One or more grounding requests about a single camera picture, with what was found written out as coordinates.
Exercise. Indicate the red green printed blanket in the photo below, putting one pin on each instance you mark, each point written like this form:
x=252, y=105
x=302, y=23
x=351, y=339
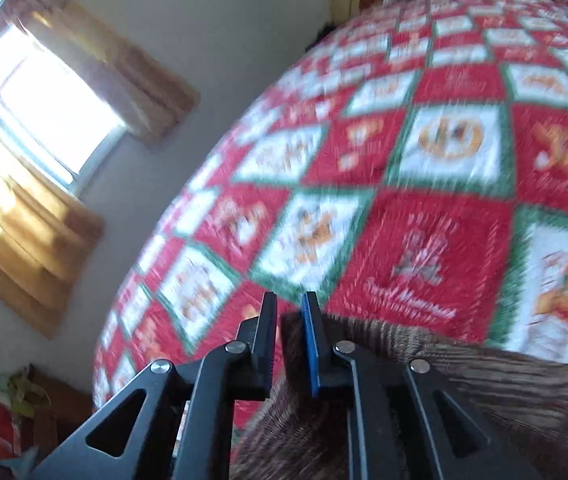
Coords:
x=438, y=220

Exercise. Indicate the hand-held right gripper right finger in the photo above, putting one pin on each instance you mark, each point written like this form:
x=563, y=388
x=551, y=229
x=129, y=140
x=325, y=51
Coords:
x=312, y=345

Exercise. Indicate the bright window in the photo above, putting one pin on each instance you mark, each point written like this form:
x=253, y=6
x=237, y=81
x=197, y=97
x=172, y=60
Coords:
x=49, y=95

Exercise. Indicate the brown knit sweater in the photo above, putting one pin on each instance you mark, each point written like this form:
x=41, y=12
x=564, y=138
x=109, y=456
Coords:
x=463, y=390

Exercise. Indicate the yellow curtain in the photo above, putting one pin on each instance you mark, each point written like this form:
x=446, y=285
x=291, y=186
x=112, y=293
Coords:
x=114, y=60
x=29, y=240

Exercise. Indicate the brown wooden cabinet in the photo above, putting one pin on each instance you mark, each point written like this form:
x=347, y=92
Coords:
x=64, y=410

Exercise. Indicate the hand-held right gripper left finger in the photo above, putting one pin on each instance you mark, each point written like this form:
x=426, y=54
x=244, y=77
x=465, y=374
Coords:
x=266, y=340

